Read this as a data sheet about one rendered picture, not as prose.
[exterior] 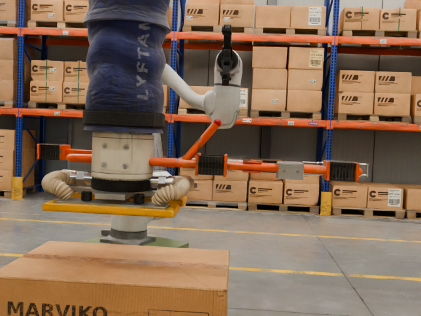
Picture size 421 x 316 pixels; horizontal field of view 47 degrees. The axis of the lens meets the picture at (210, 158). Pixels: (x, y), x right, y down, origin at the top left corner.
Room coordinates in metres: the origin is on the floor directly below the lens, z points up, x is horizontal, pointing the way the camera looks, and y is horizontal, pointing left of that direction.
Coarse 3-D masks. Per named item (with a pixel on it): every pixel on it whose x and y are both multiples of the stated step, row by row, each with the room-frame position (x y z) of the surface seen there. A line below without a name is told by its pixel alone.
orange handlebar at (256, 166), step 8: (72, 152) 1.63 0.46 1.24; (80, 152) 1.63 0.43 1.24; (88, 152) 1.63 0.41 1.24; (72, 160) 1.35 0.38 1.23; (80, 160) 1.35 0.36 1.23; (88, 160) 1.34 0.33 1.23; (152, 160) 1.33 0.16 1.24; (160, 160) 1.33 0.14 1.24; (168, 160) 1.33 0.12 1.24; (176, 160) 1.33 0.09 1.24; (184, 160) 1.33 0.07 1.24; (192, 160) 1.33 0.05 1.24; (248, 160) 1.34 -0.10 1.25; (256, 160) 1.34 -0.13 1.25; (232, 168) 1.32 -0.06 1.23; (240, 168) 1.32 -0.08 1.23; (248, 168) 1.32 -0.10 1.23; (256, 168) 1.32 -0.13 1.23; (264, 168) 1.31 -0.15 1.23; (272, 168) 1.31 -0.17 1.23; (304, 168) 1.31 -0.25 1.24; (312, 168) 1.31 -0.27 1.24; (320, 168) 1.31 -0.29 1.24
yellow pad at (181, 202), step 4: (152, 188) 1.45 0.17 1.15; (76, 192) 1.46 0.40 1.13; (80, 192) 1.44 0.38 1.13; (92, 192) 1.44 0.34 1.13; (72, 196) 1.42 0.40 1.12; (76, 196) 1.42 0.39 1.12; (80, 196) 1.42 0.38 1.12; (92, 196) 1.42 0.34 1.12; (132, 196) 1.43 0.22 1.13; (148, 196) 1.42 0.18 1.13; (152, 196) 1.42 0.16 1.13; (184, 196) 1.48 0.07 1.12; (132, 200) 1.41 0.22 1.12; (148, 200) 1.41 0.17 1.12; (172, 200) 1.41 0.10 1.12; (176, 200) 1.41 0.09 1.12; (180, 200) 1.41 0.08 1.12; (184, 200) 1.43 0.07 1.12; (176, 204) 1.40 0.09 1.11; (180, 204) 1.40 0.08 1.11
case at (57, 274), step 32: (32, 256) 1.39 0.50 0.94; (64, 256) 1.41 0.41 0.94; (96, 256) 1.42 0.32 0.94; (128, 256) 1.44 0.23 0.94; (160, 256) 1.45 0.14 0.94; (192, 256) 1.47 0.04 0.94; (224, 256) 1.48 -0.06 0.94; (0, 288) 1.20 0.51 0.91; (32, 288) 1.20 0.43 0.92; (64, 288) 1.19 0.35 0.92; (96, 288) 1.19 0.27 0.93; (128, 288) 1.19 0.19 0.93; (160, 288) 1.18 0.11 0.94; (192, 288) 1.18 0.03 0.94; (224, 288) 1.18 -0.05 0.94
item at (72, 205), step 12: (84, 192) 1.27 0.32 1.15; (48, 204) 1.24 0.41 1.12; (60, 204) 1.23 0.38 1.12; (72, 204) 1.23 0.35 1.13; (84, 204) 1.24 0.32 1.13; (96, 204) 1.24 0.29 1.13; (108, 204) 1.24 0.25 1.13; (120, 204) 1.24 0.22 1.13; (132, 204) 1.25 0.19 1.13; (144, 204) 1.25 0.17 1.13; (168, 204) 1.28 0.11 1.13; (156, 216) 1.22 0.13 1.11; (168, 216) 1.22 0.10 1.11
